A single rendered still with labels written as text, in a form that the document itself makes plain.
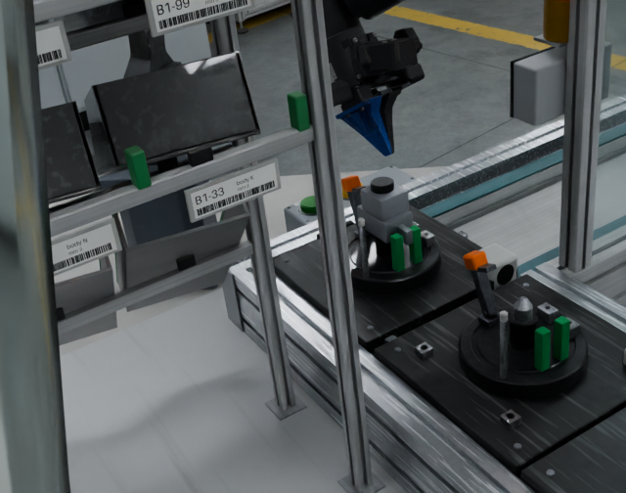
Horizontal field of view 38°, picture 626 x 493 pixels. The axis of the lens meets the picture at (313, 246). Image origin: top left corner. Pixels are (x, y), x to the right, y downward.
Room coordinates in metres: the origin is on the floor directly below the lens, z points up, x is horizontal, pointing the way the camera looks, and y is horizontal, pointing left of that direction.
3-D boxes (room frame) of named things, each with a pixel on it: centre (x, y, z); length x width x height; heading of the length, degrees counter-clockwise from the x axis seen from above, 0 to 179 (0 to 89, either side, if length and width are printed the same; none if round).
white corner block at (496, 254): (0.97, -0.23, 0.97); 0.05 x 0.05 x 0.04; 28
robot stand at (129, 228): (1.25, 0.22, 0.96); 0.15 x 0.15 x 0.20; 81
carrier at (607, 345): (0.79, -0.22, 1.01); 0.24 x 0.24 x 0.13; 28
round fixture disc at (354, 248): (1.01, -0.10, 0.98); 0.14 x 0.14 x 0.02
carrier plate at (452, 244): (1.01, -0.10, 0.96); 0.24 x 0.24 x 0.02; 28
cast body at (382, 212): (1.00, -0.10, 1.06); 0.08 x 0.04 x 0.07; 29
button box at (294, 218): (1.24, -0.07, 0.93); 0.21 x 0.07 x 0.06; 118
